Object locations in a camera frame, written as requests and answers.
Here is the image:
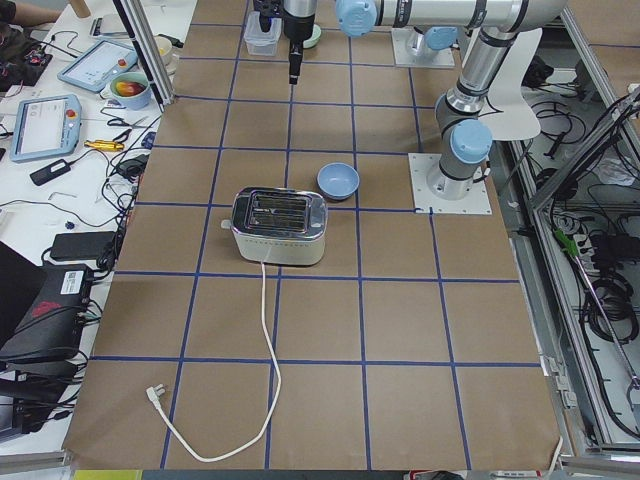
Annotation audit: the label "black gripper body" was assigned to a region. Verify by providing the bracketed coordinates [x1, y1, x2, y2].
[282, 0, 316, 41]

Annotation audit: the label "green bowl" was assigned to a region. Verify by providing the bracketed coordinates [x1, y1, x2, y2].
[303, 24, 322, 49]

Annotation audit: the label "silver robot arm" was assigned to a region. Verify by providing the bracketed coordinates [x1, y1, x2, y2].
[335, 0, 566, 200]
[407, 26, 458, 57]

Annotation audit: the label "cream bowl with lemon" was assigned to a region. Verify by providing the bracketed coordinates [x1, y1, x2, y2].
[154, 35, 179, 75]

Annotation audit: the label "blue bowl with fruit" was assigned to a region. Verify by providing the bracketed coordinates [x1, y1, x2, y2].
[101, 72, 151, 110]

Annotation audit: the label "clear plastic food container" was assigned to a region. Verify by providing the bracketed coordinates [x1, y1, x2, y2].
[244, 11, 282, 57]

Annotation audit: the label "silver cream toaster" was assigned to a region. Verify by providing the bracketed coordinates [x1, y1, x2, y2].
[221, 186, 328, 266]

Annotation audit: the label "black scissors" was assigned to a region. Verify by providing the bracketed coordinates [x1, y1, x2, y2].
[106, 116, 147, 129]

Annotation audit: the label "far blue teach pendant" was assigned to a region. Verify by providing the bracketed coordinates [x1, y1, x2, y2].
[57, 40, 138, 93]

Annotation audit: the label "blue teach pendant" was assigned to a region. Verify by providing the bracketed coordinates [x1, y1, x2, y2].
[9, 94, 82, 163]
[57, 40, 138, 93]

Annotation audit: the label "near blue teach pendant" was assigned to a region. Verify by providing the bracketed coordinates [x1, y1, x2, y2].
[9, 94, 82, 163]

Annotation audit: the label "black power adapter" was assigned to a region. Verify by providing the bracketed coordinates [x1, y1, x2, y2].
[49, 231, 115, 261]

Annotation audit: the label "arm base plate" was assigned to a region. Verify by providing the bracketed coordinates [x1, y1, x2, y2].
[391, 26, 458, 69]
[408, 153, 492, 215]

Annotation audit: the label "aluminium frame post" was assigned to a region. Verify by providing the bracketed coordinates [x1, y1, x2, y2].
[112, 0, 175, 110]

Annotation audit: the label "yellow handled tool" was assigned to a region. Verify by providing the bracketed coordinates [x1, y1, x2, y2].
[84, 140, 125, 152]

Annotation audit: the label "white toaster power cord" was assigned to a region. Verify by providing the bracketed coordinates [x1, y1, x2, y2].
[145, 261, 283, 463]

